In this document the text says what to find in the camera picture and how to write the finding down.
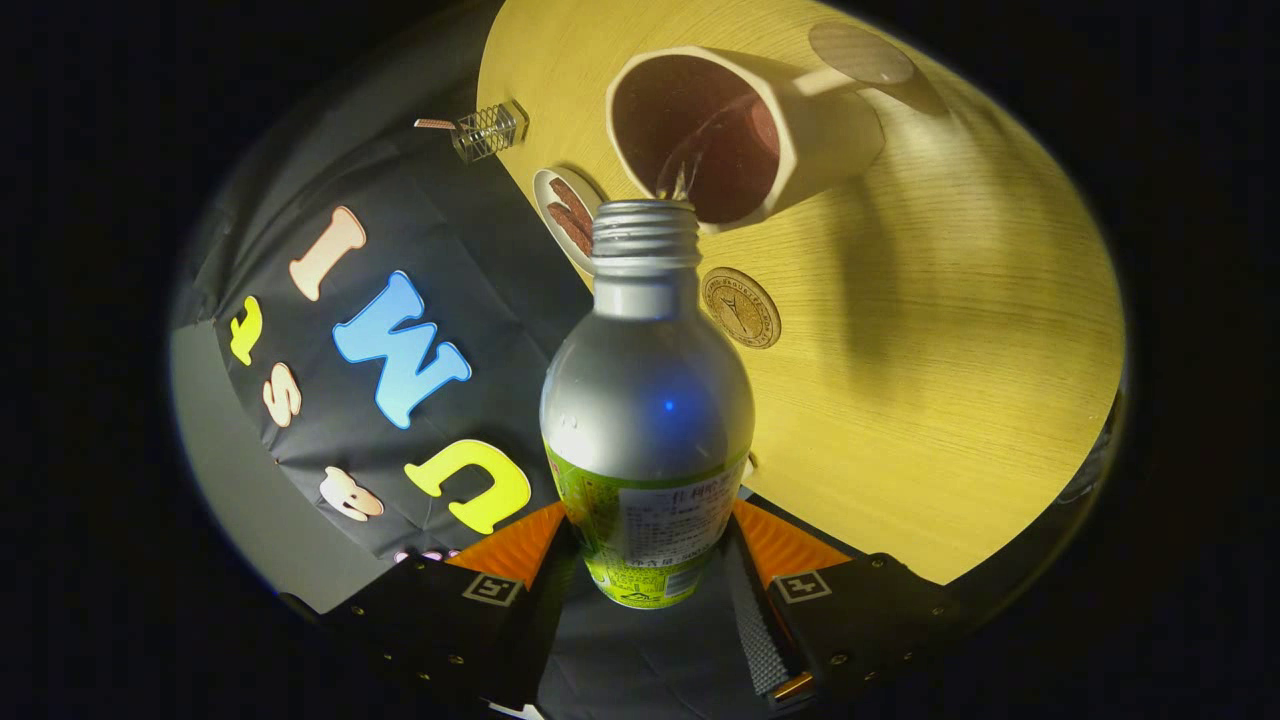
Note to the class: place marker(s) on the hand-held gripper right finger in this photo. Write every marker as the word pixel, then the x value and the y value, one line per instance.
pixel 760 630

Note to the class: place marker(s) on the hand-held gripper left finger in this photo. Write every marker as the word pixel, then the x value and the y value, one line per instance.
pixel 540 620

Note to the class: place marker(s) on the silver bottle with green label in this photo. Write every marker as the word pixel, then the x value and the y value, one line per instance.
pixel 645 400

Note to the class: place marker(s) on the round brown coaster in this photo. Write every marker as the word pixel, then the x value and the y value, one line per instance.
pixel 741 307

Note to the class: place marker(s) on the clear juice stream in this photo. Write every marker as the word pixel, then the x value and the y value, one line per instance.
pixel 690 160

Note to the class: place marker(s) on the wooden table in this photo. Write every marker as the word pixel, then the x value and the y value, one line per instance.
pixel 950 350

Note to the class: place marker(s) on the red meat slice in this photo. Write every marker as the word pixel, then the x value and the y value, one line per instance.
pixel 575 203
pixel 570 232

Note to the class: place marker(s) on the white plate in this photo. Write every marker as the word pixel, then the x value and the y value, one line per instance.
pixel 545 190

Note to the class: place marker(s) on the pink checked straw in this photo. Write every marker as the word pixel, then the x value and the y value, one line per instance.
pixel 435 124

